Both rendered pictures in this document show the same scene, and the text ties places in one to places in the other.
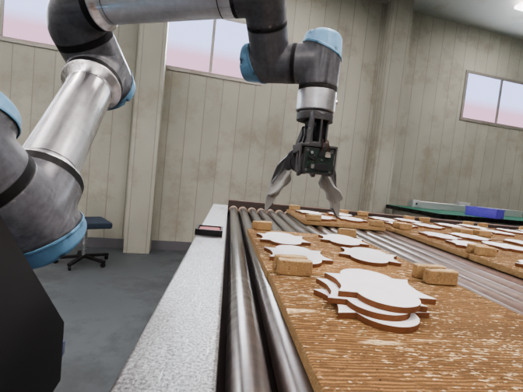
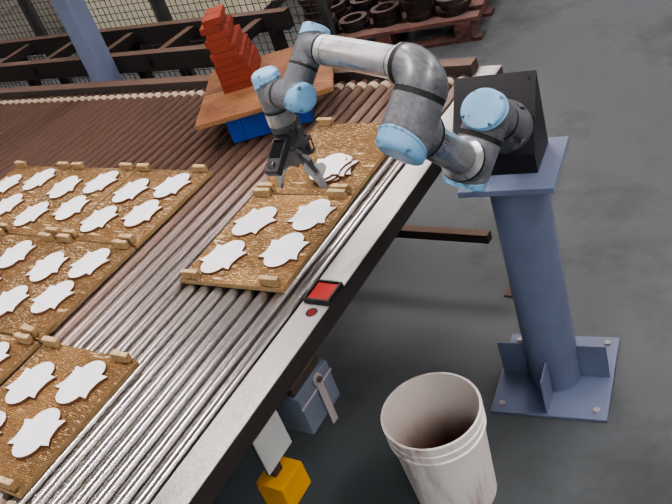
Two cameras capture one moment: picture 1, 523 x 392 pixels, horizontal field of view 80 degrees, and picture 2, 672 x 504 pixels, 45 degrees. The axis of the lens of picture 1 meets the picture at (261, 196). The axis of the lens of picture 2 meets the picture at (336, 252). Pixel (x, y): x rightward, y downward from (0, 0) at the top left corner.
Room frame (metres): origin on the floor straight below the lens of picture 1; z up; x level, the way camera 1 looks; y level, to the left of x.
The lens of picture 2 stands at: (1.97, 1.37, 2.09)
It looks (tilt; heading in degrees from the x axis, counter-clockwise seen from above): 33 degrees down; 227
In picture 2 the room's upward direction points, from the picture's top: 20 degrees counter-clockwise
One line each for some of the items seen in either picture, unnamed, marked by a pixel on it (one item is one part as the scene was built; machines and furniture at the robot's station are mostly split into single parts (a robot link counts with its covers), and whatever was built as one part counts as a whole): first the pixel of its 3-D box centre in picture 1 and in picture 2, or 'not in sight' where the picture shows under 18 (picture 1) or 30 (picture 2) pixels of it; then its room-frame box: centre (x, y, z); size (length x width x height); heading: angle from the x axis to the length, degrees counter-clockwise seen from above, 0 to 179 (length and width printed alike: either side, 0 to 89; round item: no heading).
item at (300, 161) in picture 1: (312, 145); (291, 141); (0.62, -0.09, 1.16); 0.09 x 0.08 x 0.12; 8
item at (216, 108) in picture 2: not in sight; (267, 80); (0.03, -0.72, 1.03); 0.50 x 0.50 x 0.02; 36
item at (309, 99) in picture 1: (317, 104); (279, 116); (0.62, -0.09, 1.25); 0.08 x 0.08 x 0.05
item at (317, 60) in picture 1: (318, 63); (271, 90); (0.62, -0.08, 1.32); 0.09 x 0.08 x 0.11; 76
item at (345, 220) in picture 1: (330, 215); (32, 407); (1.49, -0.34, 0.94); 0.41 x 0.35 x 0.04; 6
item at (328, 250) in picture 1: (325, 252); (268, 238); (0.76, -0.17, 0.93); 0.41 x 0.35 x 0.02; 8
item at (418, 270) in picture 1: (429, 271); (262, 192); (0.58, -0.33, 0.95); 0.06 x 0.02 x 0.03; 98
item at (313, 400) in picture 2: not in sight; (306, 395); (1.11, 0.17, 0.77); 0.14 x 0.11 x 0.18; 6
